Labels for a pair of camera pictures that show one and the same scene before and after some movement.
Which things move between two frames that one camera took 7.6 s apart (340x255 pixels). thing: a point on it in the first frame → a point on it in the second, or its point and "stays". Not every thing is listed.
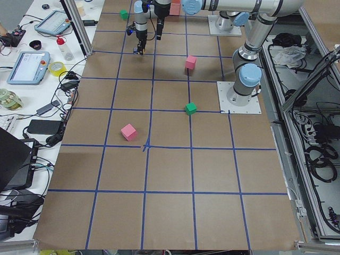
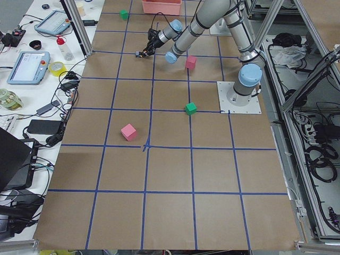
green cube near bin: (124, 14) stays
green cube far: (190, 108) stays
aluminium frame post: (74, 15) stays
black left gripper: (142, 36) → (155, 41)
